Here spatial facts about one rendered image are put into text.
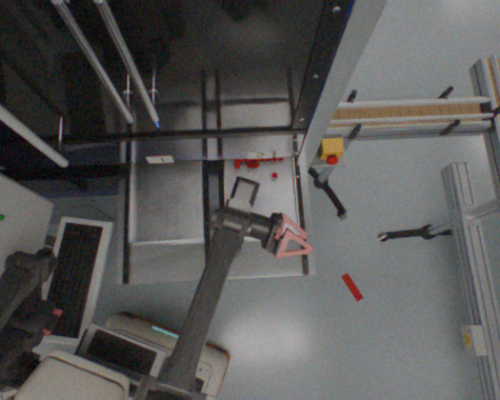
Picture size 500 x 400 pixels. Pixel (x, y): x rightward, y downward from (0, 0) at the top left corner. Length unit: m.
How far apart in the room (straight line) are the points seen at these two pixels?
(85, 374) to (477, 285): 1.59
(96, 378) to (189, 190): 0.73
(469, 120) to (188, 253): 1.15
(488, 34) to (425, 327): 1.95
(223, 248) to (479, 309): 1.43
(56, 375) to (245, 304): 1.42
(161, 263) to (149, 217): 0.17
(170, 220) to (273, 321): 1.05
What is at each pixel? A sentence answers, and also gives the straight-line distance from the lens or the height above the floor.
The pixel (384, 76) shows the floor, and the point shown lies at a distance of 2.88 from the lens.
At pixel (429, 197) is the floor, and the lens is 2.66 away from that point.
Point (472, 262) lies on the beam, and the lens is 2.05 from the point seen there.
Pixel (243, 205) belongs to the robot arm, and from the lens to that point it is 0.90.
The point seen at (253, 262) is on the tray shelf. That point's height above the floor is 0.88.
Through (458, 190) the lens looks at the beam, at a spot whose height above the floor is 0.55.
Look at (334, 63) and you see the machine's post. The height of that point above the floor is 1.56.
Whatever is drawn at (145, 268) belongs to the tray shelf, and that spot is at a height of 0.88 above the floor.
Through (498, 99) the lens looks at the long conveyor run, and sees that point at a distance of 1.87.
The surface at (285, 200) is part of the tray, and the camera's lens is 1.51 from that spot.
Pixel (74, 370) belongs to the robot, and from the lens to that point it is 1.09.
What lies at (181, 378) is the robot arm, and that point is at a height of 1.62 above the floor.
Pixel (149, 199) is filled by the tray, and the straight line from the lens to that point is 1.54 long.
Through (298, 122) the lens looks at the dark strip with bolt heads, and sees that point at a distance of 1.20.
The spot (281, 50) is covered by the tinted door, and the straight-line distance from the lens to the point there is 0.91.
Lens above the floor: 2.34
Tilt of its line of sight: 75 degrees down
